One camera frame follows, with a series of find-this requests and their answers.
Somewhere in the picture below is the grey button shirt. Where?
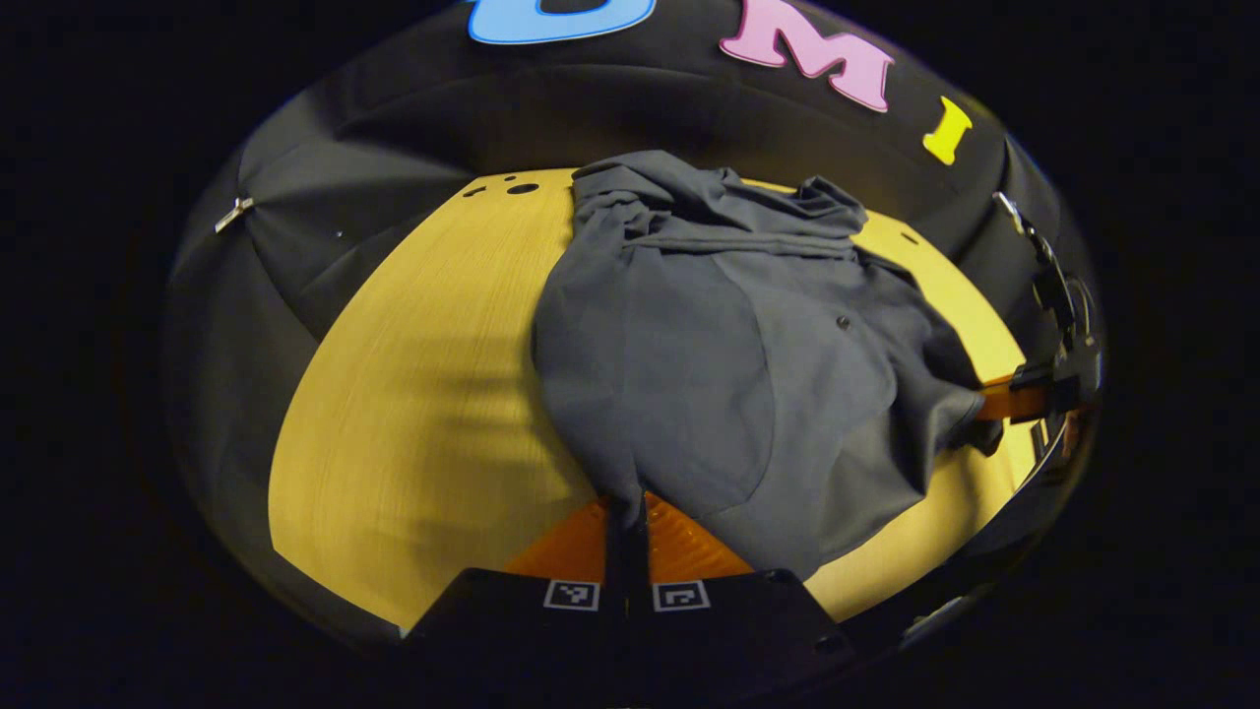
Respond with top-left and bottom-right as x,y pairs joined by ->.
532,150 -> 1005,582

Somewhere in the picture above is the black backdrop cloth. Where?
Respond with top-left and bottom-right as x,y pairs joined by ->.
162,0 -> 1103,641

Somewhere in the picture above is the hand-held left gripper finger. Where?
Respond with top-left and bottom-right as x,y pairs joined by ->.
402,495 -> 633,680
635,492 -> 852,685

